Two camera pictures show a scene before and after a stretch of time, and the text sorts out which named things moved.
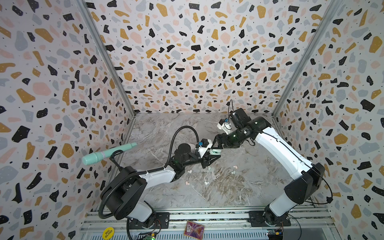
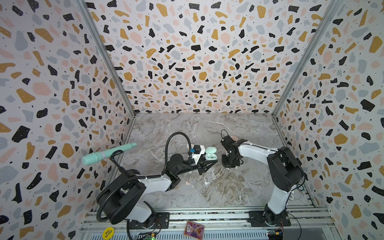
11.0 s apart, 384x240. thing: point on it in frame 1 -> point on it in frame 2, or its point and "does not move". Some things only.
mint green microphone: [90, 158] does not move
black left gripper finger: [212, 157] -> [212, 161]
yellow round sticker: [108, 233] does not move
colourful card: [194, 230] does not move
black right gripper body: [217, 141] -> [227, 156]
